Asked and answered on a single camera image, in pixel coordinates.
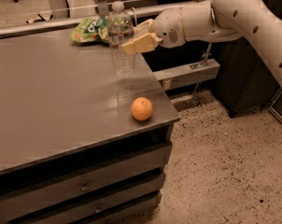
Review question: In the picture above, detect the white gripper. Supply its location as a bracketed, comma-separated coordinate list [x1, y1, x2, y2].
[120, 8, 185, 55]

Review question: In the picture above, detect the clear plastic water bottle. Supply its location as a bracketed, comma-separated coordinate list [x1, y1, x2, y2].
[107, 1, 135, 77]

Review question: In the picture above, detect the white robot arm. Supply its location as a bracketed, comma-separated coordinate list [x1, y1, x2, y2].
[120, 0, 282, 88]

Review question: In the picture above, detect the green chip bag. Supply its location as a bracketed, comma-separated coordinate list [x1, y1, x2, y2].
[71, 17, 108, 43]

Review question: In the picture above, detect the orange fruit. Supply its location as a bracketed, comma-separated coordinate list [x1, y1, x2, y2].
[131, 97, 153, 121]

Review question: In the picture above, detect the dark grey cabinet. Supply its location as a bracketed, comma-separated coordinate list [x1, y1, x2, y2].
[215, 0, 282, 118]

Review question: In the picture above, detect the grey drawer cabinet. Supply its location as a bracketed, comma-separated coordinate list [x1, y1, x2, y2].
[0, 26, 181, 224]

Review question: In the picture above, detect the bottom grey drawer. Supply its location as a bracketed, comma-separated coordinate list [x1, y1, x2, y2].
[87, 192, 162, 224]

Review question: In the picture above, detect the grey drawer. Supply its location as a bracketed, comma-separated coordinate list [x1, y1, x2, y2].
[32, 170, 165, 224]
[0, 143, 172, 224]
[87, 192, 162, 224]

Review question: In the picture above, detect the middle grey drawer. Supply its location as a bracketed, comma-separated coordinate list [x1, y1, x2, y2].
[32, 170, 165, 224]

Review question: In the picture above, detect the top grey drawer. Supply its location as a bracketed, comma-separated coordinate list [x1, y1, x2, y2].
[0, 143, 172, 224]

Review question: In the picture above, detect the white cable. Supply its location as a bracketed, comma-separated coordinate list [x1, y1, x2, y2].
[130, 7, 139, 26]

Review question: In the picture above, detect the grey metal bracket beam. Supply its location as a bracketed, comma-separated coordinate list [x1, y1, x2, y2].
[154, 59, 220, 91]

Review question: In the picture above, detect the grey metal frame rail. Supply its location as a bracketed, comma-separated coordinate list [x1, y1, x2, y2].
[0, 0, 224, 40]

